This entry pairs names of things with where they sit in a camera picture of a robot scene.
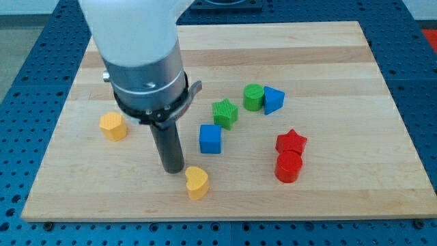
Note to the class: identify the red cylinder block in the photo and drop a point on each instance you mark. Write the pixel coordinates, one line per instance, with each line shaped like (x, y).
(288, 167)

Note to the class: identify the blue cube block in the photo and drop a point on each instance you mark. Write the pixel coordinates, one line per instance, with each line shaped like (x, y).
(210, 139)

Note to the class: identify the light wooden board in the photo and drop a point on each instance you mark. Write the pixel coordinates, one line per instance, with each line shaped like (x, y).
(359, 160)

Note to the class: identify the yellow hexagon block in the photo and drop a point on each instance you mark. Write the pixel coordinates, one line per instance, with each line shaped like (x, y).
(113, 126)

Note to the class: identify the green cylinder block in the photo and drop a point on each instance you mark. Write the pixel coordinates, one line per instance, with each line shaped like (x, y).
(253, 97)

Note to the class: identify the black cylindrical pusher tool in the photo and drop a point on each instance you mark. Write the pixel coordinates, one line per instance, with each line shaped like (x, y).
(169, 148)

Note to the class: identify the red star block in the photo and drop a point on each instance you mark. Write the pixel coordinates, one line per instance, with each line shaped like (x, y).
(291, 142)

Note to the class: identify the blue triangle block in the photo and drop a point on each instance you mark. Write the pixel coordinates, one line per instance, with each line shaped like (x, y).
(273, 99)

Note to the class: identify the green star block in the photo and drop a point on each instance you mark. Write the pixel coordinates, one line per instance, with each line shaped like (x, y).
(224, 113)

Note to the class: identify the yellow heart block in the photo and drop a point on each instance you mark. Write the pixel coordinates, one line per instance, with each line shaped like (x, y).
(197, 182)

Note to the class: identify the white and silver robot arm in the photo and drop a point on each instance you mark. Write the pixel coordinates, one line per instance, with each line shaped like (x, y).
(138, 42)

